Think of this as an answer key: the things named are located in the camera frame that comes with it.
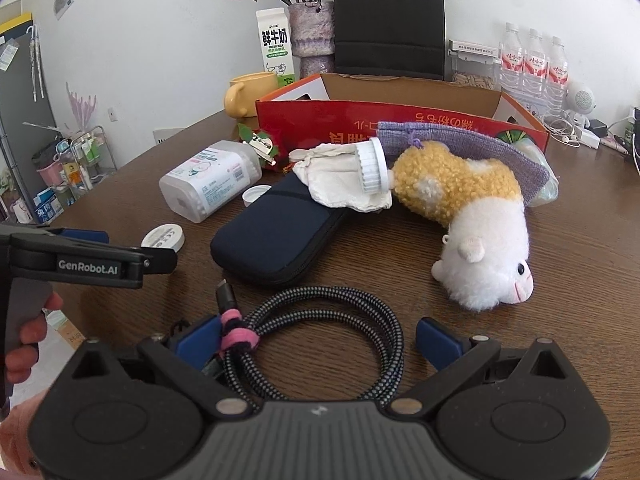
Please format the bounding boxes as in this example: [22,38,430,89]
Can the white wired earphones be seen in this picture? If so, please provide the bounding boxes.
[542,112,584,149]

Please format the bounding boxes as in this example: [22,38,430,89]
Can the blue packet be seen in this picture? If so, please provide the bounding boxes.
[34,187,66,224]

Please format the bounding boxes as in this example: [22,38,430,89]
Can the translucent green plastic bag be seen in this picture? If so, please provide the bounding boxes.
[520,140,562,209]

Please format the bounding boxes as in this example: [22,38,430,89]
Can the white threaded bottle cap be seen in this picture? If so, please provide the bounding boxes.
[242,185,274,207]

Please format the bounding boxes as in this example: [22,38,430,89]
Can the purple knitted pouch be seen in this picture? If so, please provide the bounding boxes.
[376,121,551,194]

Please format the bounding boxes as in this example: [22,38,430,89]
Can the pink feather decoration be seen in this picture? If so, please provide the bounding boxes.
[64,82,99,131]

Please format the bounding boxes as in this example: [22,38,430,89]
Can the white round cap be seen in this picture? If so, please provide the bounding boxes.
[355,137,397,197]

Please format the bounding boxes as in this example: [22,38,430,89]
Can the red flower ornament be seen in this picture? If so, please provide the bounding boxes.
[236,122,294,174]

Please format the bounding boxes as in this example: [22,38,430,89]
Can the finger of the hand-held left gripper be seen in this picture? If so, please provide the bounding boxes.
[144,249,179,277]
[49,228,110,244]

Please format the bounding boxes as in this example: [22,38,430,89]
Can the purple textured vase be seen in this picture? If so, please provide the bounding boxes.
[287,1,336,77]

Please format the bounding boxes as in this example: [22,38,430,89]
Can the clear seed container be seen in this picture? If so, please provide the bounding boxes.
[449,52,503,92]

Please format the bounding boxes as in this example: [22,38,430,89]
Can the black paper bag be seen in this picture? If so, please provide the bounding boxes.
[333,0,446,81]

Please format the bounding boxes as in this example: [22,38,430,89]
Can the white charger block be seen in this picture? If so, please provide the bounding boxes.
[575,127,602,150]

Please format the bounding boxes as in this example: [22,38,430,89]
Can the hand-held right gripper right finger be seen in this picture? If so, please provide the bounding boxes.
[390,317,568,418]

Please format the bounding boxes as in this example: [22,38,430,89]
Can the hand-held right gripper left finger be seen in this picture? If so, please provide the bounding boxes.
[70,316,253,418]

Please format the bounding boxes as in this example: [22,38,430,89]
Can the navy zip pouch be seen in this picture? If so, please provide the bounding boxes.
[210,179,352,289]

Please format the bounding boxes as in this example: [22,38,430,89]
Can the white robot speaker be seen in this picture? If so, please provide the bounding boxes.
[567,82,597,129]

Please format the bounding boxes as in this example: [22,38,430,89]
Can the red cardboard box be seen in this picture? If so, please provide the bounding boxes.
[255,73,551,162]

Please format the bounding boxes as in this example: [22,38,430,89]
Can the black white braided cable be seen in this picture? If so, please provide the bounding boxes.
[202,279,406,407]

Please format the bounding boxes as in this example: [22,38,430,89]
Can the yellow ceramic mug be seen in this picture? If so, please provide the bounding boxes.
[223,72,279,119]

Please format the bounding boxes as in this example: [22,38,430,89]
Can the dark green small bottle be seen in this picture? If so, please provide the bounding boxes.
[625,107,640,162]

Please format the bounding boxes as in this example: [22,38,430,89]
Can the grey metal cabinet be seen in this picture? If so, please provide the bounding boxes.
[0,10,57,222]

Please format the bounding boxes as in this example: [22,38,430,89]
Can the white cloth drawstring bag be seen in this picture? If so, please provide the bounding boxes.
[291,142,394,212]

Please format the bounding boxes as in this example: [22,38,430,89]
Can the white green milk carton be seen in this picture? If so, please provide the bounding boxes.
[255,7,296,89]

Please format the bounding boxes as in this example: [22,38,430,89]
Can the wire storage rack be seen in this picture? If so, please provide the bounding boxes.
[30,124,122,212]

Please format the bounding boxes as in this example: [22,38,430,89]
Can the person's left hand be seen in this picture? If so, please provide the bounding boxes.
[4,293,65,387]

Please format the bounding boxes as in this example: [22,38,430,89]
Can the white red flat box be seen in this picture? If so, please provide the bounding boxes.
[448,38,503,56]

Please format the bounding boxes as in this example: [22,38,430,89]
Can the person's left forearm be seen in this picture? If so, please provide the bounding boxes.
[0,390,48,480]

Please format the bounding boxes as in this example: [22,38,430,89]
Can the yellow white plush alpaca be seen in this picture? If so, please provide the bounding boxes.
[387,140,536,312]

